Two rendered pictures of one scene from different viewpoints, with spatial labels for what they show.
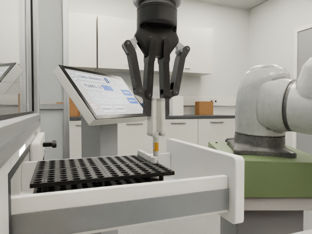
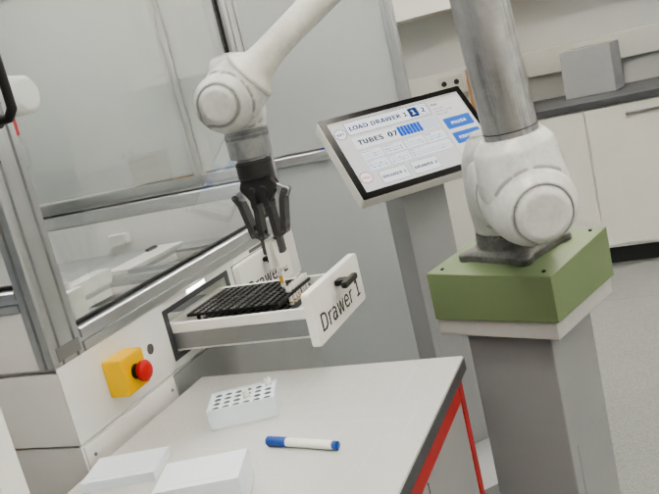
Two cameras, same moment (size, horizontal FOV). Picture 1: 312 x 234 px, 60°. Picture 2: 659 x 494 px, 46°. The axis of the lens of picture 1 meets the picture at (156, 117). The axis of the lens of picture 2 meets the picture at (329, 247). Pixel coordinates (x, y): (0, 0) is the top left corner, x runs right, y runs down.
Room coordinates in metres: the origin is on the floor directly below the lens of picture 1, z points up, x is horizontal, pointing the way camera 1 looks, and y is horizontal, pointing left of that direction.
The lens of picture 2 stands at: (-0.57, -1.18, 1.31)
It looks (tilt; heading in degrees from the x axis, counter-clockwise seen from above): 12 degrees down; 44
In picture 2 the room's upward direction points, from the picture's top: 13 degrees counter-clockwise
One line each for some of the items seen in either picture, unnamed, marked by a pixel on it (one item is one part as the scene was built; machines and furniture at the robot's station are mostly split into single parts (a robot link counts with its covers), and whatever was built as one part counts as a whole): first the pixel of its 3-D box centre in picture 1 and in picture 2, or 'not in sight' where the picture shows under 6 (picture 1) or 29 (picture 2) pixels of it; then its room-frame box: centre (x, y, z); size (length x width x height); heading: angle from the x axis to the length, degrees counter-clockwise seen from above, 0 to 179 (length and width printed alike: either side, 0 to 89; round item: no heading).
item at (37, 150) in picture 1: (39, 156); (264, 270); (0.75, 0.32, 0.87); 0.29 x 0.02 x 0.11; 20
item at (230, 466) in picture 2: not in sight; (205, 485); (0.01, -0.27, 0.79); 0.13 x 0.09 x 0.05; 128
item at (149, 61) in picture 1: (148, 68); (259, 213); (0.50, 0.01, 1.08); 0.04 x 0.01 x 0.11; 20
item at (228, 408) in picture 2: not in sight; (244, 404); (0.25, -0.10, 0.78); 0.12 x 0.08 x 0.04; 132
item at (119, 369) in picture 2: not in sight; (127, 371); (0.15, 0.09, 0.88); 0.07 x 0.05 x 0.07; 20
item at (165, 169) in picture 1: (152, 163); (290, 291); (0.53, 0.01, 0.90); 0.18 x 0.02 x 0.01; 20
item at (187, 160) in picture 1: (196, 171); (335, 296); (0.57, -0.08, 0.87); 0.29 x 0.02 x 0.11; 20
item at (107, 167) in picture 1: (100, 182); (253, 309); (0.50, 0.10, 0.87); 0.22 x 0.18 x 0.06; 110
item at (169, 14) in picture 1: (156, 32); (257, 180); (0.51, 0.00, 1.15); 0.08 x 0.07 x 0.09; 110
